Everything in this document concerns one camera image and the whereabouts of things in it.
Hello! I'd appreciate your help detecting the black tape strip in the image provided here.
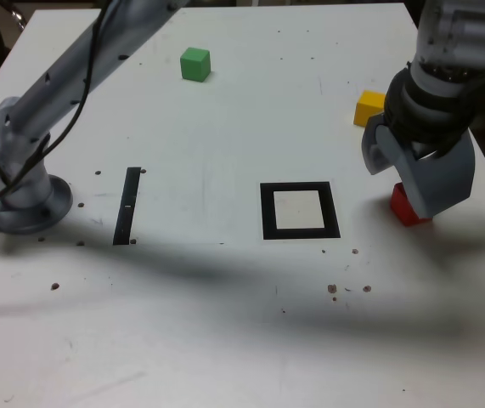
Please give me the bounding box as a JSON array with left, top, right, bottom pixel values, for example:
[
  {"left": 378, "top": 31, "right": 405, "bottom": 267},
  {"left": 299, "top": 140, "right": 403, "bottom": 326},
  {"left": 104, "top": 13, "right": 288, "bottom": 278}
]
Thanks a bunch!
[{"left": 112, "top": 167, "right": 142, "bottom": 247}]

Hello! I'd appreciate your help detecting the green cube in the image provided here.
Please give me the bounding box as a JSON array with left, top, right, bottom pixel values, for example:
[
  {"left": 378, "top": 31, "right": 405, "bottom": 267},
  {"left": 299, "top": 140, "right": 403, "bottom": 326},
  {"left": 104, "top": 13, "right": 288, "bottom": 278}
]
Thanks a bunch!
[{"left": 179, "top": 47, "right": 211, "bottom": 82}]

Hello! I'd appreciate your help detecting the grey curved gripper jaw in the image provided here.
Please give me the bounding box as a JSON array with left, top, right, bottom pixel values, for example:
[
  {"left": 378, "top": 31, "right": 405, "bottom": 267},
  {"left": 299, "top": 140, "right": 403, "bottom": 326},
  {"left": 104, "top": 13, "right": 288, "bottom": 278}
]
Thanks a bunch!
[
  {"left": 375, "top": 125, "right": 477, "bottom": 219},
  {"left": 360, "top": 112, "right": 398, "bottom": 177}
]

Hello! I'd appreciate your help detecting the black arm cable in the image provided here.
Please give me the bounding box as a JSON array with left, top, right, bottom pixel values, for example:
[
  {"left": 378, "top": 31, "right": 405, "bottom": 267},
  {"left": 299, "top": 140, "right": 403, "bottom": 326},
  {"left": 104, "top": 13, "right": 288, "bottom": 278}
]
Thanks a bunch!
[{"left": 0, "top": 0, "right": 114, "bottom": 213}]

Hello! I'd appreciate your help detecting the red cube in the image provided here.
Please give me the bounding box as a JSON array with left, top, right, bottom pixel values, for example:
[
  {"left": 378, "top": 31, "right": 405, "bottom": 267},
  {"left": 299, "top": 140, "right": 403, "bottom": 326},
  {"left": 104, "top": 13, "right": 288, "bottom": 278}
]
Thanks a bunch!
[{"left": 389, "top": 182, "right": 432, "bottom": 227}]

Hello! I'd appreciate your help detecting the yellow cube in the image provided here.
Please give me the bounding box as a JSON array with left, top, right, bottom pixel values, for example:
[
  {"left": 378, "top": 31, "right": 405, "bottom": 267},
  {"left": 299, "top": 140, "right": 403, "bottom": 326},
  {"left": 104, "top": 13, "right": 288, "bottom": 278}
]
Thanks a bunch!
[{"left": 352, "top": 89, "right": 387, "bottom": 127}]

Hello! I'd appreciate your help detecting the black tape square outline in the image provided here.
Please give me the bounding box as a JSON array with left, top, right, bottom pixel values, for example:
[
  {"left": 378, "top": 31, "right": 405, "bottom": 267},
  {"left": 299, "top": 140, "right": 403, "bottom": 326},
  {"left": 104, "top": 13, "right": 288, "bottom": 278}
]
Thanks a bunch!
[{"left": 259, "top": 181, "right": 341, "bottom": 241}]

